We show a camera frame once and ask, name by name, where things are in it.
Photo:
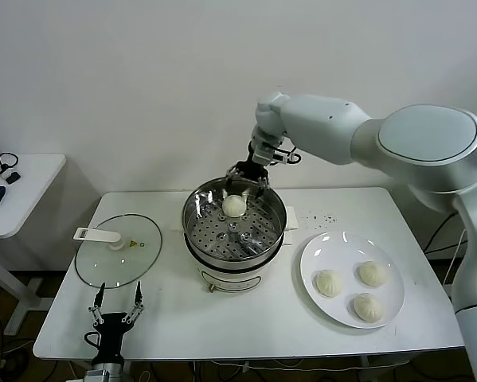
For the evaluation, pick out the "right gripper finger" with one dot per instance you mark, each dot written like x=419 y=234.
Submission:
x=262 y=183
x=231 y=175

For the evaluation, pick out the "white round plate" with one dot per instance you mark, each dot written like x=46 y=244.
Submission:
x=341 y=254

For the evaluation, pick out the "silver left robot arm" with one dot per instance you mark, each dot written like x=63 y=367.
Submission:
x=104 y=372

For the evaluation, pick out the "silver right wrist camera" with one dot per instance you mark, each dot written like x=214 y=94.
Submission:
x=263 y=153

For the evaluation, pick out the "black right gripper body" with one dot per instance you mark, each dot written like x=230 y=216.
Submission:
x=251 y=169

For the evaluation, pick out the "white steamed baozi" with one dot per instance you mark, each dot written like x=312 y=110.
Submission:
x=329 y=283
x=372 y=273
x=234 y=206
x=368 y=307

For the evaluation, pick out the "white side table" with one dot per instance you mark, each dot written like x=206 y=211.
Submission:
x=27 y=199

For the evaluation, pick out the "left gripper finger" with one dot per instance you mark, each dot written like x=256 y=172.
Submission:
x=100 y=295
x=139 y=295

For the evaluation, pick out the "small black device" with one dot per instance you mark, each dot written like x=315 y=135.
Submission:
x=13 y=178

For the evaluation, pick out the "dark crumbs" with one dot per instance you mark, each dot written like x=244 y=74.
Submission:
x=327 y=217

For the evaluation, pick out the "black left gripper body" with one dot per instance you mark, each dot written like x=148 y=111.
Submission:
x=110 y=328

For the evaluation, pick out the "stainless steel steamer basket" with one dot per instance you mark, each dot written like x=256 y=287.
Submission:
x=238 y=235

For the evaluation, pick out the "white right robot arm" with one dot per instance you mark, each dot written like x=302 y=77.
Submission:
x=321 y=123

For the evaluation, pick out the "white electric cooking pot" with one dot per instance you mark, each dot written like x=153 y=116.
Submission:
x=230 y=276

